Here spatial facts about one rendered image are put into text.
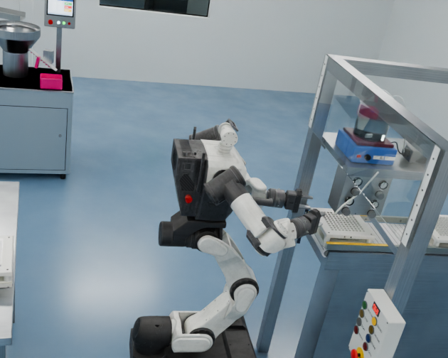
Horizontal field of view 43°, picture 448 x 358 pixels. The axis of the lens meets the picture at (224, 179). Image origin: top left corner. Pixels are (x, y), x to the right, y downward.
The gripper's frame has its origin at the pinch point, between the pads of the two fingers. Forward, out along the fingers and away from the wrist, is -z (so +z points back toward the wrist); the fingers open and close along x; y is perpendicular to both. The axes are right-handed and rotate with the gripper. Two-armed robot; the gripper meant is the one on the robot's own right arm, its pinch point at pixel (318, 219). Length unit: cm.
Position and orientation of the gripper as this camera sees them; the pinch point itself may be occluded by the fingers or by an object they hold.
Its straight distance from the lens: 263.0
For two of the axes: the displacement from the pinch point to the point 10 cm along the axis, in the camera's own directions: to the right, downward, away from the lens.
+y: 6.7, 4.2, -6.1
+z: -7.3, 1.9, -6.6
